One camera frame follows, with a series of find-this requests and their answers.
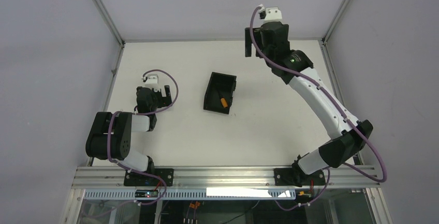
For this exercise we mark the orange handle screwdriver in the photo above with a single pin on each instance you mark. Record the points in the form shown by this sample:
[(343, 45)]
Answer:
[(223, 101)]

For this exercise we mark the right aluminium frame post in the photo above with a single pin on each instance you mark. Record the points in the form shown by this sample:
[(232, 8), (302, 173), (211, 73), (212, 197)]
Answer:
[(324, 47)]

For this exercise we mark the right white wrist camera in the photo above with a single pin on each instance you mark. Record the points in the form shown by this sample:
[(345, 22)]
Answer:
[(270, 14)]

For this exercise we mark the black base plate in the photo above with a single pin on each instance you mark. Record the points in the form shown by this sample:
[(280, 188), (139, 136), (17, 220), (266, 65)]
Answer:
[(137, 180), (284, 177)]

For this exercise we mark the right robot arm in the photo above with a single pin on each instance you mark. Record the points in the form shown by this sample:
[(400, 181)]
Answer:
[(296, 70)]

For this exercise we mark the aluminium front rail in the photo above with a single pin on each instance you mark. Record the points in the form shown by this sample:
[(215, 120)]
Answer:
[(184, 177)]

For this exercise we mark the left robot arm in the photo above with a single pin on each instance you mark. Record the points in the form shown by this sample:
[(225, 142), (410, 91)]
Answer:
[(110, 135)]

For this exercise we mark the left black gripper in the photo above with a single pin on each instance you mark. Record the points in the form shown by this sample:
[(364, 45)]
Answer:
[(161, 99)]

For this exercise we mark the aluminium frame post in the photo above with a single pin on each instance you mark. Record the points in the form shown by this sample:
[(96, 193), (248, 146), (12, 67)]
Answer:
[(324, 47), (107, 19)]

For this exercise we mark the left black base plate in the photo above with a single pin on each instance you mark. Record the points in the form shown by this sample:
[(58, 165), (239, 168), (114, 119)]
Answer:
[(137, 180)]

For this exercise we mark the white slotted cable duct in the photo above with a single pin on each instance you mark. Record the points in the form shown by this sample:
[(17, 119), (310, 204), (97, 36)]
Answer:
[(210, 193)]

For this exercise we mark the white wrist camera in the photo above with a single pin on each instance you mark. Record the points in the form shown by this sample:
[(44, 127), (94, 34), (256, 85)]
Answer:
[(270, 14), (151, 81)]

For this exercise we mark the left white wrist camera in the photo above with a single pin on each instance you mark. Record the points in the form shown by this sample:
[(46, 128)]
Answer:
[(151, 81)]

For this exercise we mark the small electronics board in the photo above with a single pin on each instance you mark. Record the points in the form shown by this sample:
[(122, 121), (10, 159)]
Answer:
[(146, 194)]

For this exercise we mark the left aluminium frame post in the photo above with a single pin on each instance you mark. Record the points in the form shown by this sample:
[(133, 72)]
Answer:
[(107, 19)]

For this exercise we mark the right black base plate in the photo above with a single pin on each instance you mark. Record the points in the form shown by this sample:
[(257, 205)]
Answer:
[(284, 177)]

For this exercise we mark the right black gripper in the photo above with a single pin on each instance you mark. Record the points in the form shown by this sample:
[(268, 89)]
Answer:
[(258, 40)]

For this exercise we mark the black plastic bin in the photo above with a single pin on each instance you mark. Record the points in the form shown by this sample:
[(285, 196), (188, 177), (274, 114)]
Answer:
[(225, 83)]

